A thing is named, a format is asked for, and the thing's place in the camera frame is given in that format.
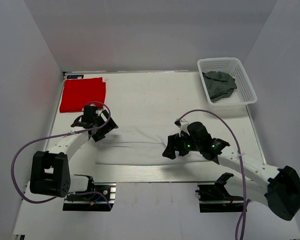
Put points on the blue table label sticker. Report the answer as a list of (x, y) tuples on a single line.
[(74, 76)]

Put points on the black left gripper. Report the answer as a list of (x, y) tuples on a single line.
[(110, 126)]

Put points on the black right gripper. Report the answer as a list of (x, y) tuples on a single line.
[(170, 151)]

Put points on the red folded t shirt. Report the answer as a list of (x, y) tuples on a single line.
[(78, 92)]

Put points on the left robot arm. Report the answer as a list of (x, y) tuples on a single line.
[(50, 172)]

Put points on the white t shirt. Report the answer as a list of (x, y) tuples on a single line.
[(140, 146)]

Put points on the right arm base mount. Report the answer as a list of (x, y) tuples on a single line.
[(213, 199)]

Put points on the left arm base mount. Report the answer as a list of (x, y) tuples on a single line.
[(101, 199)]

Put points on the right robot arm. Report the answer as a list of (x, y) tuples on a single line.
[(277, 188)]

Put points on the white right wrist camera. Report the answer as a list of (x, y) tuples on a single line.
[(183, 126)]

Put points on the white plastic basket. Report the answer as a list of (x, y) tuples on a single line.
[(242, 96)]

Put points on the dark grey t shirt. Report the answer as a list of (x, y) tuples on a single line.
[(219, 85)]

